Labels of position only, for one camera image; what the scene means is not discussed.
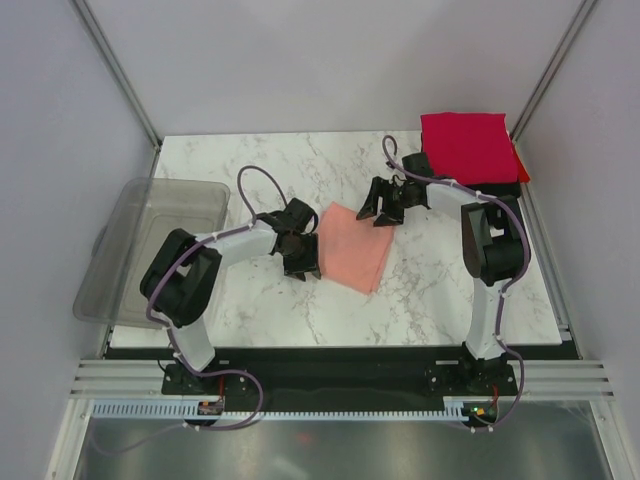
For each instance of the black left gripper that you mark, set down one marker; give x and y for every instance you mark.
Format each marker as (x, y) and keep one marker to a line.
(309, 263)

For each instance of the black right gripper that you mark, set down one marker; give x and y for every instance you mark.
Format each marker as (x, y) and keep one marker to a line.
(380, 188)

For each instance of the salmon pink t shirt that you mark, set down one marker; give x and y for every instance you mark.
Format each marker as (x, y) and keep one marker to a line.
(352, 252)

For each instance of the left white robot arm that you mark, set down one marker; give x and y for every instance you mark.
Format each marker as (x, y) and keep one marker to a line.
(181, 279)

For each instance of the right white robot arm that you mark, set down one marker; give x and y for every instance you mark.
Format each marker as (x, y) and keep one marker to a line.
(495, 248)

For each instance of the folded crimson t shirt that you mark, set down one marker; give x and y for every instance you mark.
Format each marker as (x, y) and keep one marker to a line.
(472, 148)

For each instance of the folded black t shirt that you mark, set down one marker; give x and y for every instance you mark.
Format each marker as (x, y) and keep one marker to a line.
(496, 190)

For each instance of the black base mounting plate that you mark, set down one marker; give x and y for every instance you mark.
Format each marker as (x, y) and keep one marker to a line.
(251, 378)

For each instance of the folded red t shirt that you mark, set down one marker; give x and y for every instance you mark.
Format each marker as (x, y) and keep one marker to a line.
(523, 175)

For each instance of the clear grey plastic bin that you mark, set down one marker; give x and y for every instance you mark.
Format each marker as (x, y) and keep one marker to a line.
(147, 210)

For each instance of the white slotted cable duct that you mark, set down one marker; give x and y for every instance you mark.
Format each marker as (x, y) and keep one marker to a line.
(200, 410)

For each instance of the aluminium front rail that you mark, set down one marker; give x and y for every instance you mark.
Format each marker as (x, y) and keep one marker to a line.
(545, 380)

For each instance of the aluminium corner post right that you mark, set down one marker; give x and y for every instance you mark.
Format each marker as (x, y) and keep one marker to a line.
(576, 25)

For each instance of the aluminium corner post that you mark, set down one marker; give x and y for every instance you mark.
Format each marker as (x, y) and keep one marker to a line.
(108, 55)
(576, 25)

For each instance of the aluminium corner post left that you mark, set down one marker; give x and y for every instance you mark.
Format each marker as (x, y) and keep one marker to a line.
(108, 55)

